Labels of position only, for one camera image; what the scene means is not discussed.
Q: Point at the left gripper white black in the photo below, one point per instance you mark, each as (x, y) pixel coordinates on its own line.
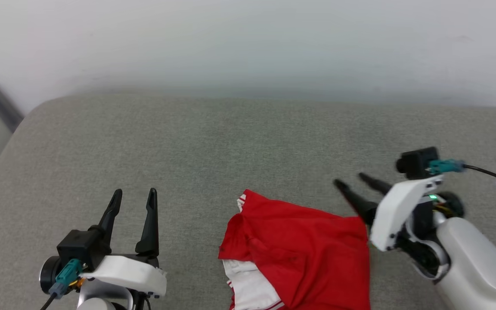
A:
(127, 273)

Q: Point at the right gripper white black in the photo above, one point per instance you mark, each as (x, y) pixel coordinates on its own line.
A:
(396, 211)

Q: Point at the red and white jersey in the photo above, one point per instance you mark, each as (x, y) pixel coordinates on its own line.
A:
(308, 249)

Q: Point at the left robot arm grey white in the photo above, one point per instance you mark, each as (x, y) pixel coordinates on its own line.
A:
(101, 301)

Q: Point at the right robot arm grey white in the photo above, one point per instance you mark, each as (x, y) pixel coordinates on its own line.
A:
(476, 262)

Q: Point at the grey fabric sofa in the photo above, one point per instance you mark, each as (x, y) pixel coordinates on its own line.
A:
(213, 150)

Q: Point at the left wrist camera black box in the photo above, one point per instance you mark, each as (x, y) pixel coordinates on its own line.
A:
(80, 247)

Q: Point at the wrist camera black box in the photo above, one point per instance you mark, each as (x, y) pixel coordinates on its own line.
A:
(80, 247)
(418, 162)

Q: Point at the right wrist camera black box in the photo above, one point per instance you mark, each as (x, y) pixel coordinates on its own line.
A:
(418, 162)

